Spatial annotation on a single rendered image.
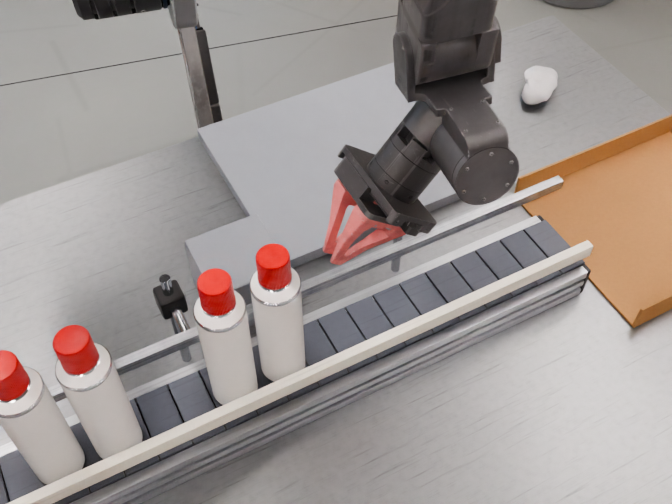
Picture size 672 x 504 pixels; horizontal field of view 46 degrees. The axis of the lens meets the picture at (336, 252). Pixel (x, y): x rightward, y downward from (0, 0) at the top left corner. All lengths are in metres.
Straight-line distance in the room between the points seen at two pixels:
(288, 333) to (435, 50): 0.33
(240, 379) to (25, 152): 1.83
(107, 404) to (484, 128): 0.43
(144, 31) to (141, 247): 1.90
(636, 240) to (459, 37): 0.59
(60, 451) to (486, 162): 0.50
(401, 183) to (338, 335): 0.28
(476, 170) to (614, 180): 0.61
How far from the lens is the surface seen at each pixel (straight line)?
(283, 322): 0.81
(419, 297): 0.99
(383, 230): 0.77
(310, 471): 0.93
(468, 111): 0.67
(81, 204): 1.21
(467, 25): 0.66
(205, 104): 1.64
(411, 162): 0.73
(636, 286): 1.13
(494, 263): 1.04
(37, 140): 2.63
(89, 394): 0.78
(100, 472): 0.87
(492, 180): 0.67
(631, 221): 1.20
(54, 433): 0.83
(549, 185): 1.03
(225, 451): 0.92
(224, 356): 0.81
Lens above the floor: 1.68
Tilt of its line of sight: 51 degrees down
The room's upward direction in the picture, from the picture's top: straight up
